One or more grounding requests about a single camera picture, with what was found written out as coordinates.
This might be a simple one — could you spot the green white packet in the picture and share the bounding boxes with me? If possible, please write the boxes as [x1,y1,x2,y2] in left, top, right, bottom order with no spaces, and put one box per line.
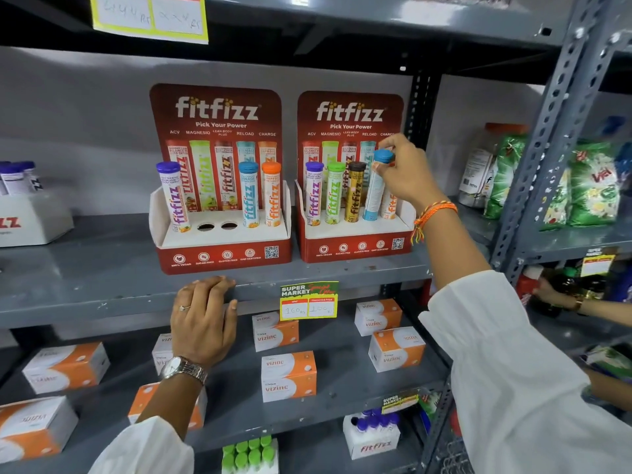
[582,344,632,382]

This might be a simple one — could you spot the silver wristwatch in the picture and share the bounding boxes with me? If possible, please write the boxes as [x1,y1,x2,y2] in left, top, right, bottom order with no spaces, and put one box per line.
[159,356,209,386]

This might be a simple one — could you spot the person's right hand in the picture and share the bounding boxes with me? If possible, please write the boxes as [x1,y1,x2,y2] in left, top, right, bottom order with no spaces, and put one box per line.
[371,134,447,219]

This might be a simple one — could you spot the green detergent packet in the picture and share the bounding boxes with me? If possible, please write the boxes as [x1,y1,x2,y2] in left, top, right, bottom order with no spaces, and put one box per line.
[567,140,622,228]
[540,168,574,232]
[483,134,529,221]

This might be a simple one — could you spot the grey metal shelf rack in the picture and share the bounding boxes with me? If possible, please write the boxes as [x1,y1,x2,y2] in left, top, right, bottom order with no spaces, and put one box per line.
[0,0,578,474]

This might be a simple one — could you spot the green tube green cap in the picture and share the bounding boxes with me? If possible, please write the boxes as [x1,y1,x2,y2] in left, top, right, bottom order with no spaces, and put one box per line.
[325,162,346,225]

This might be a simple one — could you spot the white tube blue cap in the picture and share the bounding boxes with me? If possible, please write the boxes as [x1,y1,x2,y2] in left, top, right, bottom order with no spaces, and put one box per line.
[364,149,396,222]
[238,162,261,228]

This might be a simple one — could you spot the red cardboard display stand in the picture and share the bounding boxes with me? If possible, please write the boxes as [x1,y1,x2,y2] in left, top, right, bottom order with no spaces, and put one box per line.
[149,84,293,276]
[295,91,417,264]

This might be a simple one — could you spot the green yellow price tag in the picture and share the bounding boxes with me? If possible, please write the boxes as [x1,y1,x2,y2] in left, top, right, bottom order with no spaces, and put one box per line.
[381,390,420,415]
[279,281,340,322]

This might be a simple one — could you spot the metal wire basket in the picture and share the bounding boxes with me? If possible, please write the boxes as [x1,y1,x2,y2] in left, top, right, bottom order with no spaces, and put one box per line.
[434,436,476,474]

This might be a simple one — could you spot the cluster of green cap tubes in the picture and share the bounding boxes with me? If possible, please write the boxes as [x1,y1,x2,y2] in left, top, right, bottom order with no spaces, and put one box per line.
[222,435,280,474]

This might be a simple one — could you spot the yellow handwritten price tag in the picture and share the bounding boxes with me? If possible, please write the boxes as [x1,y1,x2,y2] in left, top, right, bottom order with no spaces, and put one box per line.
[89,0,209,45]

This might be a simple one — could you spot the white cardboard display box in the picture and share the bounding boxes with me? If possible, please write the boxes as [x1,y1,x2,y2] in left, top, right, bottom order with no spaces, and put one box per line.
[0,191,75,248]

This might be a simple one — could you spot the another person's forearm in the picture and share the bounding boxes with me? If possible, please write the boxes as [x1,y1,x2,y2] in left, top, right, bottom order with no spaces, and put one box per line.
[560,295,632,327]
[584,367,632,416]

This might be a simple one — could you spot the person's left hand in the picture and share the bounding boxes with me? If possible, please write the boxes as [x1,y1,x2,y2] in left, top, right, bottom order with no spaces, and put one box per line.
[170,276,239,371]

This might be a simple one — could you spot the group of white orange boxes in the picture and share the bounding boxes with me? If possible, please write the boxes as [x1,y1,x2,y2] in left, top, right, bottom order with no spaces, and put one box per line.
[0,299,427,464]

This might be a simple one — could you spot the grey perforated shelf rack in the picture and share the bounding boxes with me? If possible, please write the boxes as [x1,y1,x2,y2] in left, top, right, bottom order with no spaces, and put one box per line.
[491,0,632,474]

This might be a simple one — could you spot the yellow red price tag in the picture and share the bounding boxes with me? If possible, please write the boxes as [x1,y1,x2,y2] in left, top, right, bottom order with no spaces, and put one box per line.
[581,249,617,278]

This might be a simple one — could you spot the gold tube black cap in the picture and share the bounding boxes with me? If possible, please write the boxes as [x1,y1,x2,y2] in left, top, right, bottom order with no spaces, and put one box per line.
[344,162,367,223]

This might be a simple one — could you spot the person's right forearm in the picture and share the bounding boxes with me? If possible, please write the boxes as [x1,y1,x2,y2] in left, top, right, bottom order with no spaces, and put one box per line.
[419,204,632,474]

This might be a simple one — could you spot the orange thread bracelet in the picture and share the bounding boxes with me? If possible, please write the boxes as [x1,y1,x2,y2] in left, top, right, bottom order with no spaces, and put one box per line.
[411,200,459,245]

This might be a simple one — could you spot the white box red print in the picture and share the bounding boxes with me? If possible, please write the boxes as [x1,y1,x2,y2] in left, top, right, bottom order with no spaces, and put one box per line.
[343,413,402,461]

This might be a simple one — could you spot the dark glass bottle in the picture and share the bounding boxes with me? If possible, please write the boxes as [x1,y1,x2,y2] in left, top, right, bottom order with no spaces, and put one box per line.
[540,268,609,319]

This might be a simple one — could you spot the person's left forearm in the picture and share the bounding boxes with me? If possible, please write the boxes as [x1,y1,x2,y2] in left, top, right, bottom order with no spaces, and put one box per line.
[89,372,205,474]

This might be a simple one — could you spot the blue packet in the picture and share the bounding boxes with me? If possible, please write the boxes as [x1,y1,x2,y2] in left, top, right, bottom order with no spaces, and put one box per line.
[600,116,632,194]

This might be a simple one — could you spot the white tube purple cap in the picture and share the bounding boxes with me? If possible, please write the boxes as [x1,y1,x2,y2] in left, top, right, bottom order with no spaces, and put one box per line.
[156,162,191,227]
[305,162,325,226]

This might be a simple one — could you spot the cluster of purple cap tubes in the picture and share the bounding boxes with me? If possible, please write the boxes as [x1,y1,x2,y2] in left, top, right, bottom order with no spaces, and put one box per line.
[351,408,401,434]

